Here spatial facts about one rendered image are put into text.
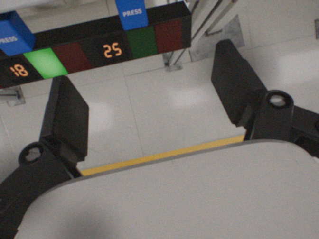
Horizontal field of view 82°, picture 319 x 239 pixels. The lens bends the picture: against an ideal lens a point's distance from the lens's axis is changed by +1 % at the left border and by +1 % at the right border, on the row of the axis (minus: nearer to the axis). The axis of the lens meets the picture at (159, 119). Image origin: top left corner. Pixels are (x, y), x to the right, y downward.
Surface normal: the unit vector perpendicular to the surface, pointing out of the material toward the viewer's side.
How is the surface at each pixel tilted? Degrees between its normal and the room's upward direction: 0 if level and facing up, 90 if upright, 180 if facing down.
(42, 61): 48
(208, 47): 0
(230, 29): 0
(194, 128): 0
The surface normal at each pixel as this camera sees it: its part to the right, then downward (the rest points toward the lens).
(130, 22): 0.18, 0.81
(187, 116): 0.04, 0.14
